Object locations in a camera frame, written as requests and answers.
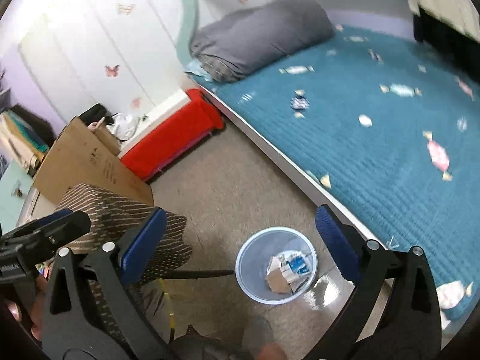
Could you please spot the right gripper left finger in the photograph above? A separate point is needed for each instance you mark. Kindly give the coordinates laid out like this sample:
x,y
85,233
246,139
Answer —
x,y
70,322

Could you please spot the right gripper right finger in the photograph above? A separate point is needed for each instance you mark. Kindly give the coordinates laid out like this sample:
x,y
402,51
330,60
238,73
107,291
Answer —
x,y
410,325

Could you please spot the pink butterfly wall sticker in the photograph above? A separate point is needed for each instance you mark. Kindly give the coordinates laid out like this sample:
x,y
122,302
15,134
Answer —
x,y
112,72

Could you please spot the white plastic bag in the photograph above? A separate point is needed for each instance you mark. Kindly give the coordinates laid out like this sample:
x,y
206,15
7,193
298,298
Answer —
x,y
123,126

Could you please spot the light blue trash bin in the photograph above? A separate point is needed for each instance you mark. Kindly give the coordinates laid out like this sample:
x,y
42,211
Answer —
x,y
253,258

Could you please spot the red covered bench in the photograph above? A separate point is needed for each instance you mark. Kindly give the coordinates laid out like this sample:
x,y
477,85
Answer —
x,y
174,136

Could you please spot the black clothes pile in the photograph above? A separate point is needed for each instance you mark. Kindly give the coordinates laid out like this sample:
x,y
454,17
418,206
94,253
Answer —
x,y
95,114

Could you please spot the trash in bin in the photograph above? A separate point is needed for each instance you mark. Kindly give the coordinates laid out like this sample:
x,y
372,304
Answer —
x,y
288,272

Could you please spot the blue checked pillow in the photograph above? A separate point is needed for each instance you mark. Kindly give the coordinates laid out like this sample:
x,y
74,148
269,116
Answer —
x,y
194,68

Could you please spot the grey folded quilt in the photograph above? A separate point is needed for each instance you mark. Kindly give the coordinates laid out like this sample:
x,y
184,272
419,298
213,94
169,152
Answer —
x,y
246,41

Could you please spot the hanging clothes on rack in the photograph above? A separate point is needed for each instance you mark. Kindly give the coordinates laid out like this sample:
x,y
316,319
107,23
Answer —
x,y
26,137

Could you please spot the large cardboard box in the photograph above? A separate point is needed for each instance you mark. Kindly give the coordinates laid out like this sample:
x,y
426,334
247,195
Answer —
x,y
77,157

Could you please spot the teal bed mattress cover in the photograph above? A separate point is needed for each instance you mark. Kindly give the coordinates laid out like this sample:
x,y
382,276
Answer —
x,y
363,127

